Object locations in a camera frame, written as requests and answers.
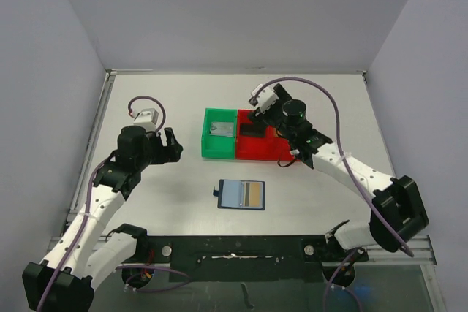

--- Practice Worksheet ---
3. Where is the black VIP card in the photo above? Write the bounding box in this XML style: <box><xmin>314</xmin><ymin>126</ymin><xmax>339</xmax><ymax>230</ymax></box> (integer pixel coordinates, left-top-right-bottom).
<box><xmin>239</xmin><ymin>123</ymin><xmax>266</xmax><ymax>138</ymax></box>

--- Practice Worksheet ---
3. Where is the white magnetic stripe card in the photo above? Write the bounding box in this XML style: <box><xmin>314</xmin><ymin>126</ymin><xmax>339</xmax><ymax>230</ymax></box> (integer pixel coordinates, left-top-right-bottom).
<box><xmin>209</xmin><ymin>121</ymin><xmax>234</xmax><ymax>137</ymax></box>

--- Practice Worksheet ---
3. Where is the gold striped card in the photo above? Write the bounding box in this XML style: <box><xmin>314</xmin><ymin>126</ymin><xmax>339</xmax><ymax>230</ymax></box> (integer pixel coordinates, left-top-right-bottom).
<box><xmin>244</xmin><ymin>182</ymin><xmax>263</xmax><ymax>208</ymax></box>

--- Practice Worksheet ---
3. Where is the blue leather card holder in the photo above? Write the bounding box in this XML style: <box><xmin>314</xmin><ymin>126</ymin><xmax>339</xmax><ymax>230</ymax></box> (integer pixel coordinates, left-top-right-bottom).
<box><xmin>212</xmin><ymin>179</ymin><xmax>265</xmax><ymax>210</ymax></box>

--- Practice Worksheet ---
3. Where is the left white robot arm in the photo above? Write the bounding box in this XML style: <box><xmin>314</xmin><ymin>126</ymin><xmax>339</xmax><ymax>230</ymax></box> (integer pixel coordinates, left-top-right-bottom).
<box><xmin>22</xmin><ymin>126</ymin><xmax>183</xmax><ymax>311</ymax></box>

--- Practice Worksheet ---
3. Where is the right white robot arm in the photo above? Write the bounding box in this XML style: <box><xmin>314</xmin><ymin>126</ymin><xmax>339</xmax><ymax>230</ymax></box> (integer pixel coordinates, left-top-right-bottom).
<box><xmin>249</xmin><ymin>78</ymin><xmax>429</xmax><ymax>260</ymax></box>

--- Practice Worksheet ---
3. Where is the middle red plastic bin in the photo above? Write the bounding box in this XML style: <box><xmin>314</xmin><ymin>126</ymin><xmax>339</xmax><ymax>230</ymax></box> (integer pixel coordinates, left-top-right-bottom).
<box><xmin>235</xmin><ymin>110</ymin><xmax>272</xmax><ymax>161</ymax></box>

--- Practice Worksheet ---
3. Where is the red plastic bin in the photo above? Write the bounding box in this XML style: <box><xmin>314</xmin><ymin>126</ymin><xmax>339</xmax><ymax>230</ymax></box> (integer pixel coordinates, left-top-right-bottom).
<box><xmin>235</xmin><ymin>110</ymin><xmax>272</xmax><ymax>161</ymax></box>
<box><xmin>268</xmin><ymin>127</ymin><xmax>295</xmax><ymax>162</ymax></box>

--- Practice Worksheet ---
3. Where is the right red plastic bin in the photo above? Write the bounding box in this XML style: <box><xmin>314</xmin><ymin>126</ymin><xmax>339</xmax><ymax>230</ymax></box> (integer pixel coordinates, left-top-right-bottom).
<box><xmin>268</xmin><ymin>127</ymin><xmax>295</xmax><ymax>162</ymax></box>

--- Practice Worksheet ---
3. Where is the green plastic bin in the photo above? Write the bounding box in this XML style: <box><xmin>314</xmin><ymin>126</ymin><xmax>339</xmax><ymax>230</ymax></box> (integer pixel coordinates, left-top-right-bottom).
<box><xmin>201</xmin><ymin>108</ymin><xmax>238</xmax><ymax>159</ymax></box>

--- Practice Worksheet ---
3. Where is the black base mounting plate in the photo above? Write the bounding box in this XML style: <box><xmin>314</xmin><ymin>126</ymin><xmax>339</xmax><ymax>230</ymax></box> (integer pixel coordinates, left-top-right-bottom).
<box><xmin>121</xmin><ymin>235</ymin><xmax>348</xmax><ymax>288</ymax></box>

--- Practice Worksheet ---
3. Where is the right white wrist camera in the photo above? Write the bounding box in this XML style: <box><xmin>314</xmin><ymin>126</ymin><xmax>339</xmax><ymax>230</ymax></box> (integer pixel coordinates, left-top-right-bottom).
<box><xmin>249</xmin><ymin>84</ymin><xmax>279</xmax><ymax>116</ymax></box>

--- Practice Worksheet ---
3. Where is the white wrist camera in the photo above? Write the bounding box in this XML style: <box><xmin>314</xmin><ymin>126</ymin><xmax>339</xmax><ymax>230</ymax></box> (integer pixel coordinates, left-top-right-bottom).
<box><xmin>249</xmin><ymin>84</ymin><xmax>279</xmax><ymax>116</ymax></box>
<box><xmin>129</xmin><ymin>108</ymin><xmax>159</xmax><ymax>132</ymax></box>

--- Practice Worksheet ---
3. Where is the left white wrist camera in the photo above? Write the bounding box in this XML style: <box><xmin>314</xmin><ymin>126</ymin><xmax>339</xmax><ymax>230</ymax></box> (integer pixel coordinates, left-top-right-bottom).
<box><xmin>129</xmin><ymin>108</ymin><xmax>159</xmax><ymax>132</ymax></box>

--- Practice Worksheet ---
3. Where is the aluminium front rail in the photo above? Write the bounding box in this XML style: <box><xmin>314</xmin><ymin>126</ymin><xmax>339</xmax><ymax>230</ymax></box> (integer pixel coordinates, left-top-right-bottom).
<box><xmin>363</xmin><ymin>235</ymin><xmax>437</xmax><ymax>265</ymax></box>

